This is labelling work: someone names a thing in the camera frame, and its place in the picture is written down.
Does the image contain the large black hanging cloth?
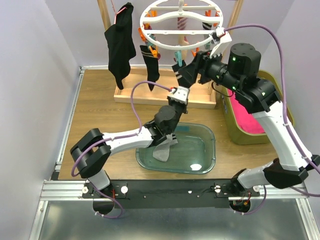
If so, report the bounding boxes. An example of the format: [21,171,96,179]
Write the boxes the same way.
[104,2,136,90]

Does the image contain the olive green bin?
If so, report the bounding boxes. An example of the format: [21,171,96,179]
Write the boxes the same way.
[219,69,295,146]

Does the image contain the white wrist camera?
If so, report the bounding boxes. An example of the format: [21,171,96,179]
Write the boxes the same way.
[167,86,190,105]
[209,27,232,59]

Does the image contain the white round clip hanger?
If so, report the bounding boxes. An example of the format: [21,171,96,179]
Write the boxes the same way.
[139,0,224,51]

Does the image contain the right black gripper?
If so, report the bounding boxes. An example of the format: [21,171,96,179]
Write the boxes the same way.
[177,46,241,93]

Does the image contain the grey sock black stripes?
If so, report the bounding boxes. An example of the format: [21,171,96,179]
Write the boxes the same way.
[152,133,178,162]

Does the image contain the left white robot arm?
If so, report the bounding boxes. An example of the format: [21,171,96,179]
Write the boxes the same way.
[70,97,188,198]

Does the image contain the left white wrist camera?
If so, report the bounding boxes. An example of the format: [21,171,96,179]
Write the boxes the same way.
[167,86,190,105]

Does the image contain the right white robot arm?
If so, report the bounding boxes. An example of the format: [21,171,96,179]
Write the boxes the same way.
[178,43,320,196]

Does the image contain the beige purple striped sock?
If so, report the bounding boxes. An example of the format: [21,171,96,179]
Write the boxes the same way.
[177,17,188,30]

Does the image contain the black mounting base plate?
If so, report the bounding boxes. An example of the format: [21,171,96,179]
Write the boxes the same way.
[82,178,261,210]

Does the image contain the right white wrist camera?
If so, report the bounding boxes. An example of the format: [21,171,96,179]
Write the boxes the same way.
[209,27,232,59]

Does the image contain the wooden rack frame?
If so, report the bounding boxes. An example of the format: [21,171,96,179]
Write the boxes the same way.
[97,0,244,109]

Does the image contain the black sock tan stripes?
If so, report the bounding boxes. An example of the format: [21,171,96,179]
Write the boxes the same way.
[139,45,160,83]

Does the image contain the clear plastic tub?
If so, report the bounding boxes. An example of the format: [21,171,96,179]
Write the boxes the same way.
[135,122,216,175]

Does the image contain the aluminium rail frame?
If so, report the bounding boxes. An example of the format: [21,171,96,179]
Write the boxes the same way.
[30,67,320,240]

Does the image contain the pink folded cloth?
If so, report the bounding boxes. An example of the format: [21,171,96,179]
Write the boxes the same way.
[224,89,265,135]

